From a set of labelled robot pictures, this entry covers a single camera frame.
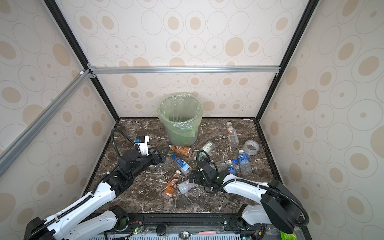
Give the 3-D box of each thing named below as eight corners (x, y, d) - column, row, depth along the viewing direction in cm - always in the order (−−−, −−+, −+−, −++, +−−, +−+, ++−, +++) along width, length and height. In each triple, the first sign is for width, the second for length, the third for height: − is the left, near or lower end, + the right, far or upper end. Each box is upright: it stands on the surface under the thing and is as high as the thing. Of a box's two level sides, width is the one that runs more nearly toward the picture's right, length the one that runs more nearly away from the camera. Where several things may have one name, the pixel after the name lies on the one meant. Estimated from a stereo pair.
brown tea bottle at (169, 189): (163, 197, 84) (161, 193, 79) (176, 171, 93) (175, 167, 89) (170, 200, 83) (168, 197, 78) (182, 174, 92) (182, 170, 88)
